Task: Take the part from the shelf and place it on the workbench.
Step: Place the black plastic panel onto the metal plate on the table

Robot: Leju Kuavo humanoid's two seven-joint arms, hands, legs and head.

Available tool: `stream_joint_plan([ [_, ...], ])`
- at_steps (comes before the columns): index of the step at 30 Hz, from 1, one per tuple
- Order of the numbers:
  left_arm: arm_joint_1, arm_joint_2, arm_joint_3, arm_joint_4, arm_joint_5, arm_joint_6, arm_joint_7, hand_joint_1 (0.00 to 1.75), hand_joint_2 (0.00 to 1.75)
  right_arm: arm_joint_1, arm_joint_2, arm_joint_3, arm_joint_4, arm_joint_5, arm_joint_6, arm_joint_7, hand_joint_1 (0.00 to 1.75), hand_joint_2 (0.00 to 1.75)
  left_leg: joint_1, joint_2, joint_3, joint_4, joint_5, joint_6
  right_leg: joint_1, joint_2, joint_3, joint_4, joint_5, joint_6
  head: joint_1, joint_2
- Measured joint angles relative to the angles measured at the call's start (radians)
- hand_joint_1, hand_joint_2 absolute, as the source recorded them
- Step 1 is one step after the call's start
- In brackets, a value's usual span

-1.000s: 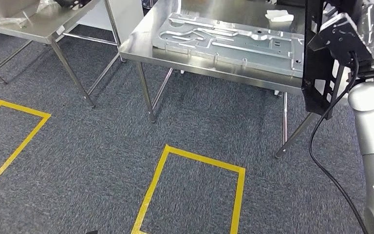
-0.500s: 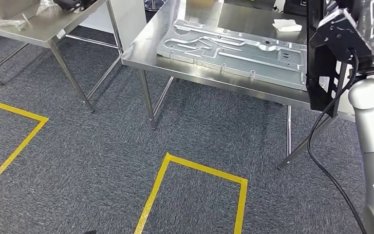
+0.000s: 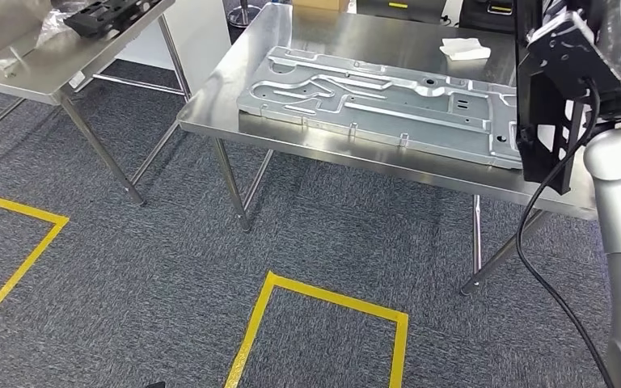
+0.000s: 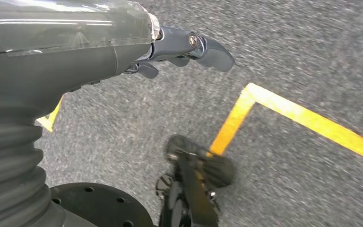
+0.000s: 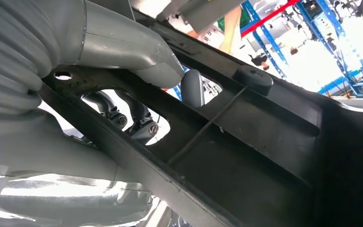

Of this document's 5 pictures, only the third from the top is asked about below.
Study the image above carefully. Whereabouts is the stamped grey metal plate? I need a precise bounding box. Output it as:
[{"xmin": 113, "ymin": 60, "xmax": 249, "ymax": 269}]
[{"xmin": 236, "ymin": 45, "xmax": 526, "ymax": 171}]

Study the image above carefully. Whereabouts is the black case with antennas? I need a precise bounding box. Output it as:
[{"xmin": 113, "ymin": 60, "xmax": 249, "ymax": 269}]
[{"xmin": 459, "ymin": 0, "xmax": 518, "ymax": 34}]

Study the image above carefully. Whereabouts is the small stainless steel table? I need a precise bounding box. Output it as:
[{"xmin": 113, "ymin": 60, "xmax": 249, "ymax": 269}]
[{"xmin": 0, "ymin": 0, "xmax": 192, "ymax": 207}]

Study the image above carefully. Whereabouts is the black wrist bracket block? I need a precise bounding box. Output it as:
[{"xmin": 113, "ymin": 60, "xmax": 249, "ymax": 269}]
[{"xmin": 526, "ymin": 11, "xmax": 621, "ymax": 96}]

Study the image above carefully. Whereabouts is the yellow floor tape square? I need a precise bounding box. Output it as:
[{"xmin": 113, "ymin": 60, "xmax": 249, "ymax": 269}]
[{"xmin": 223, "ymin": 271, "xmax": 409, "ymax": 388}]

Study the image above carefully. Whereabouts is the brown cardboard box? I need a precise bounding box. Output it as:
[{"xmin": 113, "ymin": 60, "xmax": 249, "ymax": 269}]
[{"xmin": 291, "ymin": 0, "xmax": 352, "ymax": 13}]

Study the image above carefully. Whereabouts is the large stainless steel workbench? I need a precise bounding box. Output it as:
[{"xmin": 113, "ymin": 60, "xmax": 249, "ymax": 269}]
[{"xmin": 177, "ymin": 2, "xmax": 601, "ymax": 297}]

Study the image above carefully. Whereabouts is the grey laptop with yellow label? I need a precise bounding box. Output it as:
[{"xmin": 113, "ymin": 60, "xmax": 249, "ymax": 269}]
[{"xmin": 356, "ymin": 0, "xmax": 448, "ymax": 25}]

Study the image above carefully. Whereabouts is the black plastic car part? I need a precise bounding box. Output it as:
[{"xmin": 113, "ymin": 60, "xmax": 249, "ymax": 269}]
[
  {"xmin": 64, "ymin": 0, "xmax": 164, "ymax": 40},
  {"xmin": 513, "ymin": 0, "xmax": 585, "ymax": 195}
]

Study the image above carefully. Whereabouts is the folded steel sheet box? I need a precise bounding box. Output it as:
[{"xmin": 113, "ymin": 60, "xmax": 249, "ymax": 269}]
[{"xmin": 0, "ymin": 0, "xmax": 53, "ymax": 61}]

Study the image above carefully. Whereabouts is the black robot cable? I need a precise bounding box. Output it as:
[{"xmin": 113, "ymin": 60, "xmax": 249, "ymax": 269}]
[{"xmin": 514, "ymin": 78, "xmax": 617, "ymax": 388}]

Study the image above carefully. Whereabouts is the white folded cloth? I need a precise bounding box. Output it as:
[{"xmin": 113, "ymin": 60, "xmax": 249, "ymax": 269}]
[{"xmin": 438, "ymin": 37, "xmax": 492, "ymax": 61}]

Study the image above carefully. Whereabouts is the clear plastic wrap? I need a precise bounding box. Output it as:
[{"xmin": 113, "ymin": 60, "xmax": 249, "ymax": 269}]
[{"xmin": 0, "ymin": 0, "xmax": 95, "ymax": 74}]

